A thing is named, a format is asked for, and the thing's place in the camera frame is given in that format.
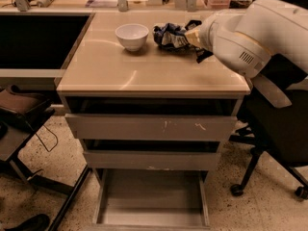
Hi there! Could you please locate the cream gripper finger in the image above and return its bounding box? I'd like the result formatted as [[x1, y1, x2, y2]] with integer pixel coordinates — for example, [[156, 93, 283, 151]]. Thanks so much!
[[185, 29, 201, 48]]

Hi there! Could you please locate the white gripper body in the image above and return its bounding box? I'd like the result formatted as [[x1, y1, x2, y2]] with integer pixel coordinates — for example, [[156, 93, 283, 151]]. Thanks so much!
[[198, 12, 231, 53]]

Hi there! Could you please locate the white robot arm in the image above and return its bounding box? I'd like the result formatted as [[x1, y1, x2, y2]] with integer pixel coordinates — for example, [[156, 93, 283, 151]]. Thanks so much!
[[185, 0, 308, 79]]

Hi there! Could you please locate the beige drawer cabinet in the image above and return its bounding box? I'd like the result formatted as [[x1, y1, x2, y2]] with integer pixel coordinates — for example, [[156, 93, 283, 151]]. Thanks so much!
[[53, 10, 254, 175]]

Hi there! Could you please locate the middle drawer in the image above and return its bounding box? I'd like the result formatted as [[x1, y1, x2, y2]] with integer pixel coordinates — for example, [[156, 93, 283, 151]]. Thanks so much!
[[84, 150, 220, 170]]

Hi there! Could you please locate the top drawer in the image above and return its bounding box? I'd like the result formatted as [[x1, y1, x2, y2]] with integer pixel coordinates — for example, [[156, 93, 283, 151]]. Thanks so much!
[[65, 114, 237, 141]]

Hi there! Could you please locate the open bottom drawer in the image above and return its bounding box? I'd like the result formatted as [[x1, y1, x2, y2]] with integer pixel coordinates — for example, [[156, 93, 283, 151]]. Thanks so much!
[[84, 169, 210, 231]]

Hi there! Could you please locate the crumpled blue chip bag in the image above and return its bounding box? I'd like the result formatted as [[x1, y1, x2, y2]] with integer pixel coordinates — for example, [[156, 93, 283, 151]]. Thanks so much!
[[152, 20, 202, 51]]

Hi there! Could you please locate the white ceramic bowl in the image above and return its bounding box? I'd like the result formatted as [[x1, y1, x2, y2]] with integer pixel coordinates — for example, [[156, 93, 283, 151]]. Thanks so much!
[[115, 23, 149, 52]]

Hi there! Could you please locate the black office chair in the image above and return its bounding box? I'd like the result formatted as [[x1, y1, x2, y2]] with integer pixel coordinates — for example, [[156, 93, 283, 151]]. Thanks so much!
[[228, 0, 308, 200]]

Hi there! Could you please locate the dark brown stool chair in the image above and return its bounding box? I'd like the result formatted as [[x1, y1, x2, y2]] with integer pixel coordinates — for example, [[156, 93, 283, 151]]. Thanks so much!
[[0, 85, 73, 195]]

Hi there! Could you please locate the black metal table leg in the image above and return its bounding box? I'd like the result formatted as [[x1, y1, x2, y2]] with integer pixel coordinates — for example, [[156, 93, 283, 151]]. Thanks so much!
[[48, 167, 90, 231]]

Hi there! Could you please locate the black shoe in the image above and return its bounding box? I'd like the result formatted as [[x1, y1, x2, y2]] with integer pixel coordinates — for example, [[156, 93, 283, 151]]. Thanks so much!
[[1, 214, 50, 231]]

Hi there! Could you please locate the thin black cable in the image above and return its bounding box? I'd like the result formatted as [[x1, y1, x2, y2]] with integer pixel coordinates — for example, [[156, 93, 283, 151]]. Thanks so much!
[[24, 118, 60, 153]]

